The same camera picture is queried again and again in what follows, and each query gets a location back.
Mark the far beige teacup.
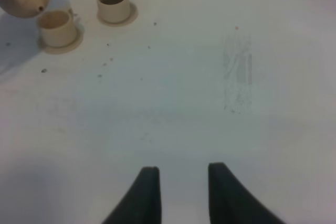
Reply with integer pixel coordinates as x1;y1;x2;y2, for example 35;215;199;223
97;0;130;23

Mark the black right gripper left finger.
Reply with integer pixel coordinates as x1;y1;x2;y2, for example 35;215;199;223
104;167;162;224

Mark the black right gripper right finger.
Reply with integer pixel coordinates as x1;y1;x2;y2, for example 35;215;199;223
208;163;283;224

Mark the beige cup saucer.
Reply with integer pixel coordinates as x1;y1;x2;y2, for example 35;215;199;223
37;27;83;55
96;2;139;27

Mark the near beige cup saucer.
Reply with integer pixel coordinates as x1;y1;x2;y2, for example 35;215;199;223
37;27;83;55

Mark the beige teacup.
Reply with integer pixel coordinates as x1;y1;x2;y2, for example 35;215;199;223
37;8;77;48
97;0;130;23

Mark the far beige cup saucer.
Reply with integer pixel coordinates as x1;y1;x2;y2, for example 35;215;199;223
96;2;139;27

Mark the near beige teacup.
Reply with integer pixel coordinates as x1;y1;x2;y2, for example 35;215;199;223
37;8;77;48

